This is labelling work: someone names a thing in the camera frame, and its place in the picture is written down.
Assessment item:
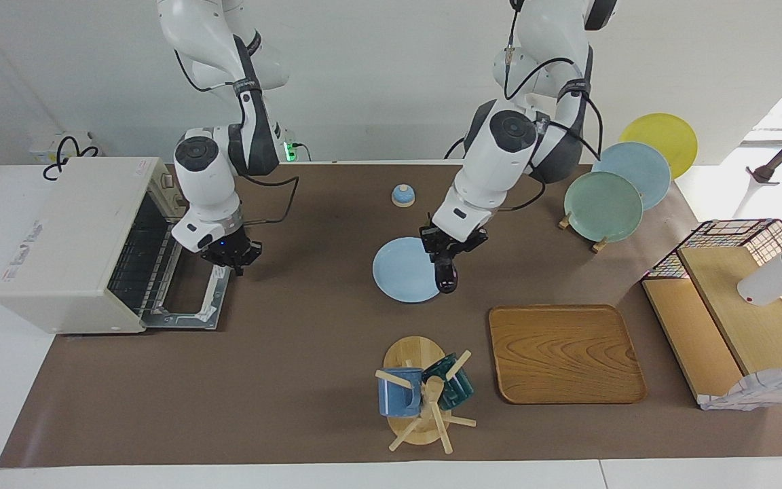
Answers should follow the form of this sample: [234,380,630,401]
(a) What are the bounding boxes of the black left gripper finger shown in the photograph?
[420,228,445,264]
[452,230,490,267]

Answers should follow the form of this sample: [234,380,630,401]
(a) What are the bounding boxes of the dark purple eggplant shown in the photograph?
[434,258,460,294]

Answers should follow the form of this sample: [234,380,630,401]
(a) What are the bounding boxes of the small light blue plate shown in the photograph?
[372,236,443,304]

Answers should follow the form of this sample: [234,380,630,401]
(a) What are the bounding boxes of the glass toaster oven door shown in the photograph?
[138,261,232,331]

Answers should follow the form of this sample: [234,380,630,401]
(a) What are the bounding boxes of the cream toaster oven body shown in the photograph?
[0,158,187,335]

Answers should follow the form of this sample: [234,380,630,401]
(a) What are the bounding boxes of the wooden mug tree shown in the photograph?
[375,336,478,454]

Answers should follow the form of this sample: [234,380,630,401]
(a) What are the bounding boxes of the brown table mat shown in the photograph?
[0,163,782,469]

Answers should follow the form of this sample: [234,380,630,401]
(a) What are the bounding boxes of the wooden plate rack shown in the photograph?
[558,212,609,254]

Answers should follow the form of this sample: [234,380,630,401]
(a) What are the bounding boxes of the pale green plate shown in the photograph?
[563,171,644,243]

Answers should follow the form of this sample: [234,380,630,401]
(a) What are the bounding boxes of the wooden serving tray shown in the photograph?
[488,304,648,405]

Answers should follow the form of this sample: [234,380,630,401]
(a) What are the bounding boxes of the dark green ceramic mug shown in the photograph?
[422,353,475,411]

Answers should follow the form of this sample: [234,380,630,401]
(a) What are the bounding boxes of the blue ceramic mug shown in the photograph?
[377,367,424,418]

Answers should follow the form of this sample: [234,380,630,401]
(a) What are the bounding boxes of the large light blue plate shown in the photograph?
[591,141,672,211]

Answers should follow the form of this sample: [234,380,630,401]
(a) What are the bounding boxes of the white power strip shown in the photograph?
[30,132,103,164]

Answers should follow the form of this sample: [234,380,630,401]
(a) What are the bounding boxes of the yellow plate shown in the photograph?
[619,113,699,179]

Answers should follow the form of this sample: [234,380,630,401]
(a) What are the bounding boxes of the wooden step shelf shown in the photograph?
[642,246,782,408]

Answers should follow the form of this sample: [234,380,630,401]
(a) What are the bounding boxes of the white plastic bottle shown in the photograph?
[737,232,782,306]

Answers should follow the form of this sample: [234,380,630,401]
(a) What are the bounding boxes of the white patterned cloth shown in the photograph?
[699,365,782,412]

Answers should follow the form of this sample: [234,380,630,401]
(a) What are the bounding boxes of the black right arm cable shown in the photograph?
[172,48,300,225]

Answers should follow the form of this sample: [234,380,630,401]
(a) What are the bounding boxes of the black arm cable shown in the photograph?
[172,48,300,225]
[500,0,602,211]

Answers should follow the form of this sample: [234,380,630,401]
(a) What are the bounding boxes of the black coiled power cable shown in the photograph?
[43,136,103,181]

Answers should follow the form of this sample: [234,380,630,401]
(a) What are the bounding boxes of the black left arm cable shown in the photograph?
[500,0,602,211]

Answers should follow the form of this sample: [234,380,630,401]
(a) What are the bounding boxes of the black wire basket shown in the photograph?
[641,219,782,340]

